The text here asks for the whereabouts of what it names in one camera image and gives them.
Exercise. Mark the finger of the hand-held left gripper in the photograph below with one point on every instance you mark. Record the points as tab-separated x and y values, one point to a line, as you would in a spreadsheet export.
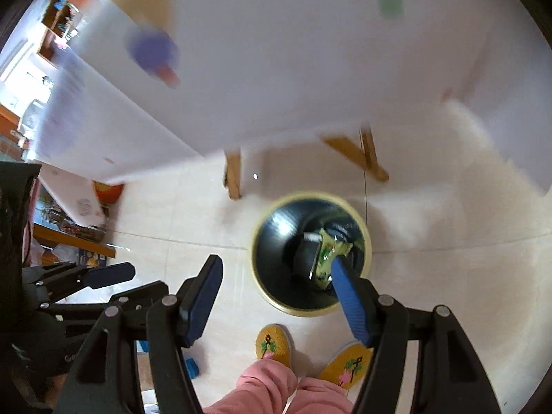
142	293
112	274

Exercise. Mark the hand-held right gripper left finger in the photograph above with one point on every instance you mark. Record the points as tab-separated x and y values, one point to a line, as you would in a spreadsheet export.
202	302

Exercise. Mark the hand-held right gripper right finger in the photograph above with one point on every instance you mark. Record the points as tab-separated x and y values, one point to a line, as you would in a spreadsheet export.
351	302

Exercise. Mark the green snack wrapper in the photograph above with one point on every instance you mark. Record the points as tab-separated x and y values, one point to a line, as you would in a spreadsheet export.
323	267

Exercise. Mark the black bin with yellow rim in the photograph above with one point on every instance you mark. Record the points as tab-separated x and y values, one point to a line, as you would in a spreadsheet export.
280	241

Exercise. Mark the wooden shelf with goods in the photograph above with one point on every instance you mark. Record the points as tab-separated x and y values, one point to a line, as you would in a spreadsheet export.
64	228

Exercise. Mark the white printed board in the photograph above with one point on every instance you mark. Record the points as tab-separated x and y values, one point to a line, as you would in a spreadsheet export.
69	194

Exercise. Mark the yellow embroidered slipper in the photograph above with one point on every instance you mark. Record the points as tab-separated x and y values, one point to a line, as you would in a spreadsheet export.
345	366
274	345

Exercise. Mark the small blue object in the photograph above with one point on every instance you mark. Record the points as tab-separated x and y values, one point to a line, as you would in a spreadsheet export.
192	368

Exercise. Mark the orange round object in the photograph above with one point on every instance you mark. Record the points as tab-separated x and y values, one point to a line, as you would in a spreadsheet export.
108	190

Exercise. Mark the pink pants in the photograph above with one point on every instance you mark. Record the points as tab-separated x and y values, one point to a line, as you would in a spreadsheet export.
267	392

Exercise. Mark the white table with cartoon cloth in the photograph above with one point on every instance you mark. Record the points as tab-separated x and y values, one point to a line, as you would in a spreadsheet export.
276	64

